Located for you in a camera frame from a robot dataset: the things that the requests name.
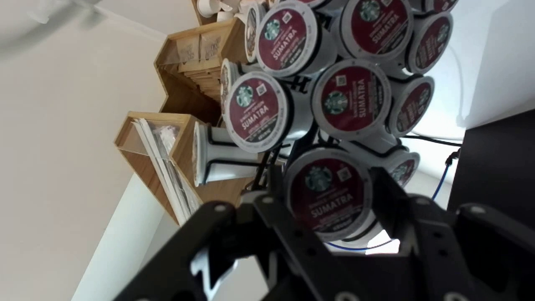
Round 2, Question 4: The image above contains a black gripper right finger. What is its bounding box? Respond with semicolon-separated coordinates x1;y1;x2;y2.
371;167;535;301

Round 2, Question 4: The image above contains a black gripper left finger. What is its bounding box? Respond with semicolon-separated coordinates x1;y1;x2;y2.
114;164;288;301

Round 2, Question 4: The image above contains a maroon lid coffee pod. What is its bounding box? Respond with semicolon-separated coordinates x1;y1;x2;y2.
218;57;241;105
383;149;423;189
283;145;376;242
406;11;455;75
191;120;269;189
338;0;417;63
310;57;395;144
239;1;264;65
256;0;343;80
386;73;437;138
415;0;462;15
221;68;315;155

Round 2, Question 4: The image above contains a black coffee pod carousel stand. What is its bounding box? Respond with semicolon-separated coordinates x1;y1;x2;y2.
253;72;403;190

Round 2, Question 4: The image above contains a black box appliance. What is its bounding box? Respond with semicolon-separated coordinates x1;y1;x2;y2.
448;107;535;224

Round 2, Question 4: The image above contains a wooden shelf organizer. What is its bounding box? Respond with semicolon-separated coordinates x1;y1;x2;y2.
114;0;253;224

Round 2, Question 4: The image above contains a white creamer cup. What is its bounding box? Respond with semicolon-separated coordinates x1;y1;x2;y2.
197;0;224;18

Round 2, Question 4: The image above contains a black power cord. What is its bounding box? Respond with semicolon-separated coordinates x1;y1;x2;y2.
400;132;465;149

